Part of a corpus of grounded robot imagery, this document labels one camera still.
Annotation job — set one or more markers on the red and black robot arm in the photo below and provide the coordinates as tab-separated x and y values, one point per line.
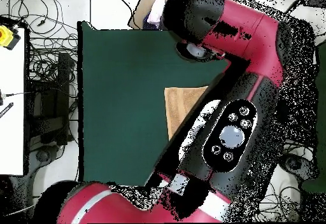
242	30

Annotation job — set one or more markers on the green cloth-covered table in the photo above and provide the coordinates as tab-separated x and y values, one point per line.
322	107

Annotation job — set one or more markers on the pale pink garment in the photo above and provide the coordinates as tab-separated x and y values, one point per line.
155	10

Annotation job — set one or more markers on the white side table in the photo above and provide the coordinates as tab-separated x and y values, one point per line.
11	107

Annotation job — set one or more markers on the round black base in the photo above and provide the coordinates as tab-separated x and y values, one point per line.
42	155
298	165

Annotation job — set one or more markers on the yellow emergency stop button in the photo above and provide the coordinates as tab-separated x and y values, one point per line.
5	37

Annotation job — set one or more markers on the tan terry towel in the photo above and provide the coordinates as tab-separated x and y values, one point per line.
180	104

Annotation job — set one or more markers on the purple dotted garment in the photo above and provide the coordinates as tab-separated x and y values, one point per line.
147	25

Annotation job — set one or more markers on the black metal stand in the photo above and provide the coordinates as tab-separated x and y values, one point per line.
62	94

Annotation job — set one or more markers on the black striped tool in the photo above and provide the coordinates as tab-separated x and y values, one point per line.
6	110

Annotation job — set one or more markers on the dark green table cloth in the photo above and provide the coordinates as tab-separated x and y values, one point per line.
122	107

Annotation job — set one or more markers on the cardboard box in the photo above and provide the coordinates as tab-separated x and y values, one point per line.
142	10

